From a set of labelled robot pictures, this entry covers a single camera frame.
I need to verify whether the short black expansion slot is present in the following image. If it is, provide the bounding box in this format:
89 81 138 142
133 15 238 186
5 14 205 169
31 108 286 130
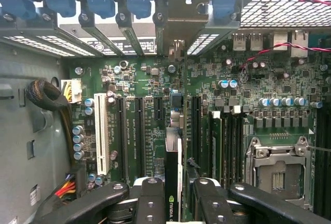
154 96 164 121

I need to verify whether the red black twisted wire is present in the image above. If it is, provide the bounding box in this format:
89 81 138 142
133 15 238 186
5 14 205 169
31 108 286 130
239 0 331 71

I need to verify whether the black open PC case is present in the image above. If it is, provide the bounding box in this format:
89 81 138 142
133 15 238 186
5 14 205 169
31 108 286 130
0 0 331 224

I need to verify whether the thin metal locking lever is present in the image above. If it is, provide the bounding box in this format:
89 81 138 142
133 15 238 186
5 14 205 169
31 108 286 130
306 143 331 154

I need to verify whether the white power connector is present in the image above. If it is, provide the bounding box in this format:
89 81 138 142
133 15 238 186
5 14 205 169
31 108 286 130
61 79 83 105

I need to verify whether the white PCI expansion slot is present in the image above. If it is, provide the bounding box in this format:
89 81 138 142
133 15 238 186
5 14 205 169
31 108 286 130
93 92 109 176

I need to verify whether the black RAM slot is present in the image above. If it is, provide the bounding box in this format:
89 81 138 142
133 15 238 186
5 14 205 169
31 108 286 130
237 112 245 183
222 112 231 183
230 106 237 183

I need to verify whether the green motherboard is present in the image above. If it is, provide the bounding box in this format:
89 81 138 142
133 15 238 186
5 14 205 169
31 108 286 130
61 35 331 219

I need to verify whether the coloured wire bundle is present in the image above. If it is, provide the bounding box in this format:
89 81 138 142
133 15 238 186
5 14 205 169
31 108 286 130
53 164 87 202

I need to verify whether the black sleeved cable bundle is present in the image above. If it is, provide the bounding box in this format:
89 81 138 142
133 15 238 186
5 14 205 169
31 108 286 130
25 79 78 173

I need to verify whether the silver USB port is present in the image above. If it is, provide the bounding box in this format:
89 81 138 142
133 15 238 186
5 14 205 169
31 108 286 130
232 33 249 52
249 33 264 51

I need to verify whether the silver rear port block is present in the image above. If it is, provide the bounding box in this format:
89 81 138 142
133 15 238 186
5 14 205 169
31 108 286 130
290 29 310 58
272 32 290 51

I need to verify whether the metal CPU socket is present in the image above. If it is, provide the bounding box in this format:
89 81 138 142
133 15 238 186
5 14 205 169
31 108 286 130
244 135 314 209

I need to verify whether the long black expansion slot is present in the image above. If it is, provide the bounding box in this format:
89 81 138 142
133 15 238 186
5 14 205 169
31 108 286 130
190 95 203 166
133 96 146 178
115 96 129 181

